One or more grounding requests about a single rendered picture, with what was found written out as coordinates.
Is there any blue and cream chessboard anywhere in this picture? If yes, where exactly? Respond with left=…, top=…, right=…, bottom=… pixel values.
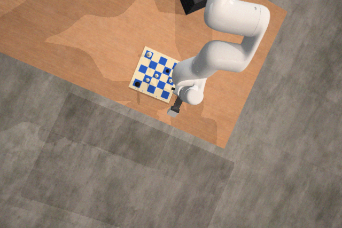
left=129, top=46, right=180, bottom=103

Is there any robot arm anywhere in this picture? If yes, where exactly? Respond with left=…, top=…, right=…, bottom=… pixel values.
left=167, top=0, right=270, bottom=117

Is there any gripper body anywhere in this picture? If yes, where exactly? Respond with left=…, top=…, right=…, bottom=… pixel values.
left=173, top=86, right=183, bottom=96

